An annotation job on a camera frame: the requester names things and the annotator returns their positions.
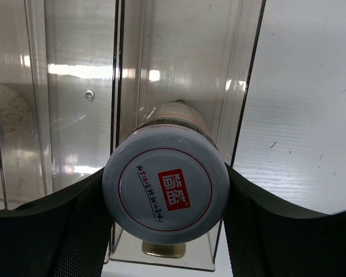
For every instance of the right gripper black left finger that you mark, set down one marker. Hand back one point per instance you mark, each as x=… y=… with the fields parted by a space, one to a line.
x=63 y=234

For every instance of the clear bin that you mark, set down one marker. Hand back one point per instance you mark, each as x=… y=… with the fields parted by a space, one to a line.
x=58 y=56
x=184 y=53

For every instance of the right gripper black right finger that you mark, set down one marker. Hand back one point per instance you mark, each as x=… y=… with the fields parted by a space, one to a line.
x=269 y=236

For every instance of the white-lid red-label jar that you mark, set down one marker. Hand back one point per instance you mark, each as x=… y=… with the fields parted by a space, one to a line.
x=166 y=183

